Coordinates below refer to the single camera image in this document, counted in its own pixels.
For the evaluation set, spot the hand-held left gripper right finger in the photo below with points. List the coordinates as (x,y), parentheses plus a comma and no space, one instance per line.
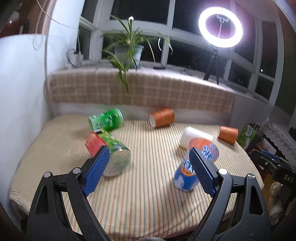
(203,172)

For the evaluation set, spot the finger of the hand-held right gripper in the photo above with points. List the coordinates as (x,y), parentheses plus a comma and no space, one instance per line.
(259,158)
(270,154)

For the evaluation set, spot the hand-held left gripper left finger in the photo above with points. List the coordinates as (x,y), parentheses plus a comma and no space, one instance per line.
(97,170)

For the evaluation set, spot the orange blue soda can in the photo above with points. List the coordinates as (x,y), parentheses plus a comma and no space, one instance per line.
(185,171)

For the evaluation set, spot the green cup with silver base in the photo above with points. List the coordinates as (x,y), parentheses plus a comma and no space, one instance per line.
(116,157)

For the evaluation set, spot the white paper cup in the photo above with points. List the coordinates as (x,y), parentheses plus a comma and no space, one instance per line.
(196,135)

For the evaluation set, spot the small orange paper cup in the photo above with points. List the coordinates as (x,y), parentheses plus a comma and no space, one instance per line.
(227,134)

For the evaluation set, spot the large orange paper cup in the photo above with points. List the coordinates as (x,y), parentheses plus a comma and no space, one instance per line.
(163,117)

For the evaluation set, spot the person's right hand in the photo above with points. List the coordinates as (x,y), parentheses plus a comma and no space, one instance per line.
(276,199)

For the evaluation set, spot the white lace cloth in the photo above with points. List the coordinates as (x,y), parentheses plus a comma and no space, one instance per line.
(282,139)

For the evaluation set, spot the green paper bag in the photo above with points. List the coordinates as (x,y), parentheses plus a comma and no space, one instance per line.
(248,136)

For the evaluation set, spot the red can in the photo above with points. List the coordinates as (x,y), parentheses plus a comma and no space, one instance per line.
(93,143)

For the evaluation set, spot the green soda can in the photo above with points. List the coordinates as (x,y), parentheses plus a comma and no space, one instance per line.
(105,120)

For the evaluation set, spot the striped bed sheet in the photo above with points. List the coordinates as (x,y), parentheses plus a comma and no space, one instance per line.
(148,192)

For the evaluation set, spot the beige checked blanket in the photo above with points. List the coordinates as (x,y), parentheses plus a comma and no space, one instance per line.
(161,90)

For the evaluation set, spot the black tripod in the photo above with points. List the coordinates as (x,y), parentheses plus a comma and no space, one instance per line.
(214,62)

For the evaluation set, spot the grey plant pot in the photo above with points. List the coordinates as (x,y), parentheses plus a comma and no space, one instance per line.
(138,54)

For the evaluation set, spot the green spider plant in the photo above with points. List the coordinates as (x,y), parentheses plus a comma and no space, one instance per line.
(129,39)

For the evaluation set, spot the white window frame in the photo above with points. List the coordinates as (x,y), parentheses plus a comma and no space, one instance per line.
(166,25)

